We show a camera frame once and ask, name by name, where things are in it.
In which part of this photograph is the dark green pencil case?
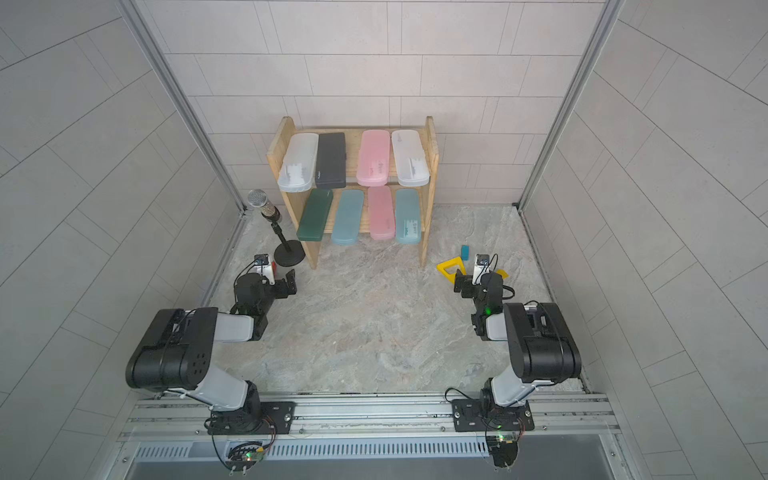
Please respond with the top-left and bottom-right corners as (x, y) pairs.
(297, 189), (334, 242)

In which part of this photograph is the teal pencil case with label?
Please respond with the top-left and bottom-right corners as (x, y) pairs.
(395, 188), (422, 245)

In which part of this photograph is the light blue pencil case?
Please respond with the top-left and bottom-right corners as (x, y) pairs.
(331, 190), (365, 246)

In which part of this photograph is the pink pencil case shelf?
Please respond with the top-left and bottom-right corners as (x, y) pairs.
(356, 130), (391, 187)
(368, 185), (396, 240)

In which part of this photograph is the clear white pencil case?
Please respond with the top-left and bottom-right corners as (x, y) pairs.
(277, 133), (319, 193)
(391, 130), (430, 187)

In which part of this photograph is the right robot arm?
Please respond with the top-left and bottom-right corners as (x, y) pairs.
(454, 271), (582, 414)

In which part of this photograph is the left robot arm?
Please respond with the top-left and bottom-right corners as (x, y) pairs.
(125, 269), (297, 424)

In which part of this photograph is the wooden two-tier shelf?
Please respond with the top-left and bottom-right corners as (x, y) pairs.
(266, 116), (440, 269)

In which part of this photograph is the black pencil case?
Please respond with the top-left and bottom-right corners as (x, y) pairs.
(315, 132), (347, 189)

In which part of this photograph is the pink pencil case top shelf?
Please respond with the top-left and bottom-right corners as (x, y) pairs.
(356, 130), (391, 187)

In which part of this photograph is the yellow triangle block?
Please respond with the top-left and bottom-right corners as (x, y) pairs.
(436, 257), (466, 283)

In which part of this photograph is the silver microphone on stand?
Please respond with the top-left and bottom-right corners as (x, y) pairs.
(247, 189), (305, 267)

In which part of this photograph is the right circuit board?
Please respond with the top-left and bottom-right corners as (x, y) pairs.
(485, 434), (519, 469)

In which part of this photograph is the circuit board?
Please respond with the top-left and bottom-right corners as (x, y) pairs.
(485, 434), (519, 469)
(227, 441), (266, 476)

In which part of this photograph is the left circuit board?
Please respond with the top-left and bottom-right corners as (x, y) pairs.
(227, 441), (266, 476)

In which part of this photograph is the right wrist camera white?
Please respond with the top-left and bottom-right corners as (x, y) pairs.
(472, 254), (491, 285)

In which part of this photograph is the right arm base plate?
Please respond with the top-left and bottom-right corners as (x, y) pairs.
(450, 398), (535, 433)

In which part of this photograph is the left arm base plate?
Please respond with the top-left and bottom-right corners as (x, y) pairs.
(204, 401), (296, 435)

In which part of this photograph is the aluminium mounting rail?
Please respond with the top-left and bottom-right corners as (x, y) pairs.
(117, 391), (621, 442)

